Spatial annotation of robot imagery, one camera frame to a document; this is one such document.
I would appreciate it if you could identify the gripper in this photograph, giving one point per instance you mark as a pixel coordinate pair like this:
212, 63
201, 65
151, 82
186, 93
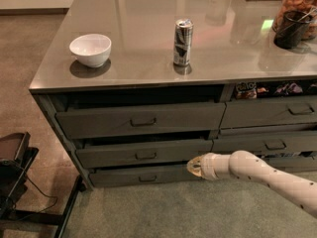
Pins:
208, 166

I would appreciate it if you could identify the white ceramic bowl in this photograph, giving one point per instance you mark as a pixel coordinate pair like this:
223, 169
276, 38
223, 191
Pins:
91, 50

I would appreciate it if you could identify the grey drawer cabinet counter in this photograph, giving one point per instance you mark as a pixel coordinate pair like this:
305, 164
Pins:
232, 42

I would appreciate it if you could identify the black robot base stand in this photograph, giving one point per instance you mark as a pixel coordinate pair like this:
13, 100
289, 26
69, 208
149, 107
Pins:
16, 157

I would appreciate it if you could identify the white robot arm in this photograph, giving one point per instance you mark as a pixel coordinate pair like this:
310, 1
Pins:
244, 165

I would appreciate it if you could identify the glass snack jar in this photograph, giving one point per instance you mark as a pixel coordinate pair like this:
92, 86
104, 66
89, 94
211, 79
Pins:
305, 6

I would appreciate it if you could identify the snack bags in drawer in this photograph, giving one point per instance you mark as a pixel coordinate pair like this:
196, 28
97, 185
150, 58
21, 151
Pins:
253, 90

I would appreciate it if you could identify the silver black drink can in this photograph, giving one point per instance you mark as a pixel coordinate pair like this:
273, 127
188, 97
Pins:
183, 33

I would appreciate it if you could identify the black mesh cup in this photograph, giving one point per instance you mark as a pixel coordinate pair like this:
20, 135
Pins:
292, 28

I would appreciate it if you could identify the grey drawer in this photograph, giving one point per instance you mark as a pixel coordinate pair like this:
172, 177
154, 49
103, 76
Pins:
144, 175
270, 143
293, 164
142, 153
270, 112
140, 120

